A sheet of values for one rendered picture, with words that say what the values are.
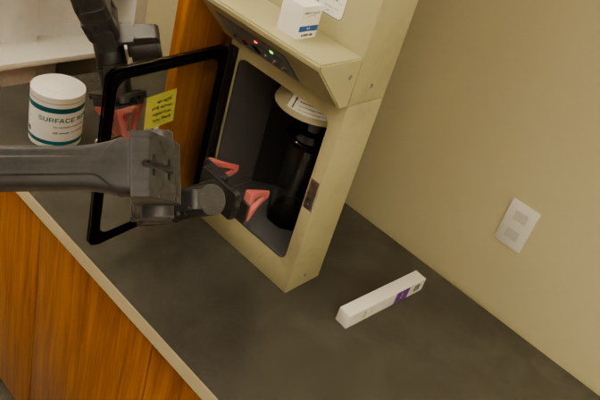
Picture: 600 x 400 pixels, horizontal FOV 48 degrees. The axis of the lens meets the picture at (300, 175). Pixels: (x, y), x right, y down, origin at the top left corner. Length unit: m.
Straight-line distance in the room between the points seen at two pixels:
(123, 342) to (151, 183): 0.82
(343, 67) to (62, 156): 0.55
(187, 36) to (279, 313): 0.60
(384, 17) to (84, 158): 0.61
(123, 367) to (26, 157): 0.89
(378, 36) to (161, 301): 0.67
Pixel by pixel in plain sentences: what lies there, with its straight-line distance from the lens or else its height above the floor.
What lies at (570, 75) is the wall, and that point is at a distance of 1.48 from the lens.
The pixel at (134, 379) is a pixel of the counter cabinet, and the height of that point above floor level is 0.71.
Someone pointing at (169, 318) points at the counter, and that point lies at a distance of 1.38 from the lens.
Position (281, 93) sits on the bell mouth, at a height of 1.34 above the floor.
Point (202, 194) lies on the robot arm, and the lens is 1.18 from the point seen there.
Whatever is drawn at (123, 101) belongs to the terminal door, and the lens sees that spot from 1.26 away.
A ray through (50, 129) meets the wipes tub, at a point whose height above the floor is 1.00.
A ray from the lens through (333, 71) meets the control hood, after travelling 1.14.
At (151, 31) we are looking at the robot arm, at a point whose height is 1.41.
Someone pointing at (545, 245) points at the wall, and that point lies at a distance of 1.60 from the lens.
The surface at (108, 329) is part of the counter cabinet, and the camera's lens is 1.59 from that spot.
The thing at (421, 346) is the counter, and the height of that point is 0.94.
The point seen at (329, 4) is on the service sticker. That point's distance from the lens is 1.23.
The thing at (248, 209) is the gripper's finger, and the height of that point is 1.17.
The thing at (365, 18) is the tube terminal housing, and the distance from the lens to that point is 1.18.
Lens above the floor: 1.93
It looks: 32 degrees down
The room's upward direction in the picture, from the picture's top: 17 degrees clockwise
